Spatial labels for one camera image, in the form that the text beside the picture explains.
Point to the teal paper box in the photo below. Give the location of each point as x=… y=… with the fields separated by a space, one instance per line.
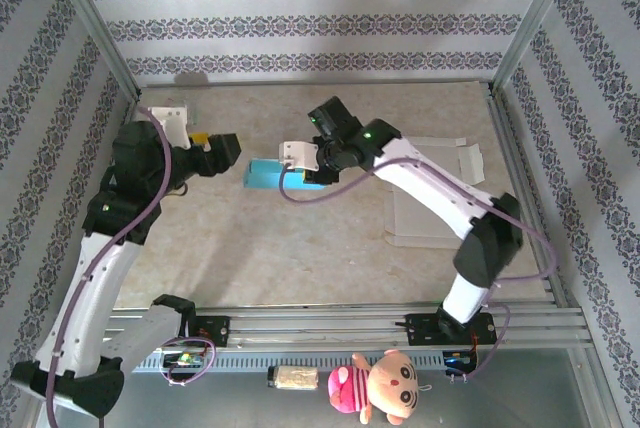
x=265 y=175

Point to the yellow paper box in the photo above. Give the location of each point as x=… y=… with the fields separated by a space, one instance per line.
x=470 y=163

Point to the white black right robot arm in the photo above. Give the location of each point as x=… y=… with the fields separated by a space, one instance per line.
x=435 y=183

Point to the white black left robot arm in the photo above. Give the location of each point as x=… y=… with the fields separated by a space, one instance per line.
x=95 y=298

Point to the white roll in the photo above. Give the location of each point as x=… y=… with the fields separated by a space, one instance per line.
x=292 y=378

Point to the small circuit board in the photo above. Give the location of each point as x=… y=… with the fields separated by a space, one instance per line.
x=184 y=359
x=459 y=359

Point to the pink plush doll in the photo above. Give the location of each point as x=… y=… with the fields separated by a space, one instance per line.
x=375 y=388

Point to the grey metal tray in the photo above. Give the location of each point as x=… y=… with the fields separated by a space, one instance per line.
x=225 y=408

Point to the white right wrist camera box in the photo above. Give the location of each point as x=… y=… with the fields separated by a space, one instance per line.
x=300 y=154

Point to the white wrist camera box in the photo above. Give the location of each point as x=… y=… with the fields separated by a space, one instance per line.
x=300 y=154
x=172 y=123

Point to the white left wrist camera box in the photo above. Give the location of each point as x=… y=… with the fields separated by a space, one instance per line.
x=172 y=123

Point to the thin aluminium wall rail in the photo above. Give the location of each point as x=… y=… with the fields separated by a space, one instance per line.
x=310 y=83

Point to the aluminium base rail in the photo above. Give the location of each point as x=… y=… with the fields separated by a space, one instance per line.
x=320 y=323

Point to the aluminium frame post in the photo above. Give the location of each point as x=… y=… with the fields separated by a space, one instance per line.
x=90 y=18
x=537 y=18

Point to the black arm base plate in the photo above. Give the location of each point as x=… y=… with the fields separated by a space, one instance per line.
x=215 y=330
x=420 y=330

